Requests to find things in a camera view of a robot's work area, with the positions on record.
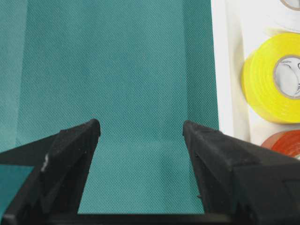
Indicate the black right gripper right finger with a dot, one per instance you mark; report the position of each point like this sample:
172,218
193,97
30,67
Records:
255,185

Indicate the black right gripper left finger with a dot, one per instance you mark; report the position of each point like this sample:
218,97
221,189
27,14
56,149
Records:
47,176

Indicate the red tape roll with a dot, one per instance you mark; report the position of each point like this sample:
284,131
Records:
285,142

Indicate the yellow tape roll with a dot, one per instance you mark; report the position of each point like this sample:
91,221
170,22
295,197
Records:
258,82

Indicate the white tape roll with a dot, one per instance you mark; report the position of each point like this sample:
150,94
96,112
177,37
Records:
285,13

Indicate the white plastic case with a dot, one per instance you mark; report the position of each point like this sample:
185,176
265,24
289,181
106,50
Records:
239,28

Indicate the green table cloth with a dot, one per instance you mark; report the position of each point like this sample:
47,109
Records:
140,67

